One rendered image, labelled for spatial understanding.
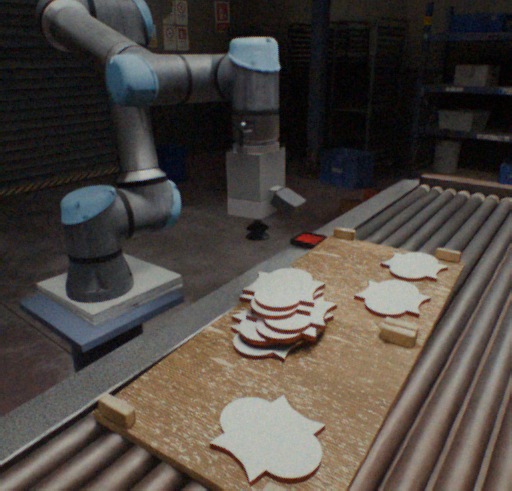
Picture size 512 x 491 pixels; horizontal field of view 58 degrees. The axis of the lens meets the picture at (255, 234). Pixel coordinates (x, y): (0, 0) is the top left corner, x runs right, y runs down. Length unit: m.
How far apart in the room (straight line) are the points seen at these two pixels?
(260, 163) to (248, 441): 0.39
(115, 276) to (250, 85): 0.55
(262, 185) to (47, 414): 0.47
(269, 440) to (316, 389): 0.13
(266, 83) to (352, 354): 0.46
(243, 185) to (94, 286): 0.47
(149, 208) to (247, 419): 0.58
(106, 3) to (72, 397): 0.76
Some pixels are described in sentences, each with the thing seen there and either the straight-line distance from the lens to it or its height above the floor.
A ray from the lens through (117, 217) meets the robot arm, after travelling 1.05.
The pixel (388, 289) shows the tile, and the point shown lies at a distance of 1.02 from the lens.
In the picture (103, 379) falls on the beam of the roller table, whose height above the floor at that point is 0.92.
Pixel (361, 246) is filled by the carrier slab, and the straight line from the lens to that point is 1.25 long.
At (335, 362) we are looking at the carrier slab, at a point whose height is 0.94.
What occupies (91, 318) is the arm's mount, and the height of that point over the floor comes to 0.89.
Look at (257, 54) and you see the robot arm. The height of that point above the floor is 1.40.
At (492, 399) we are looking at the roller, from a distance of 0.83.
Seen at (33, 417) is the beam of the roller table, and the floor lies 0.91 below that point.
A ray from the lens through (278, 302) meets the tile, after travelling 0.80.
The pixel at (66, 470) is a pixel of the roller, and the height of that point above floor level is 0.92.
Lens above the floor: 1.40
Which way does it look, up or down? 21 degrees down
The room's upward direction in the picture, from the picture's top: straight up
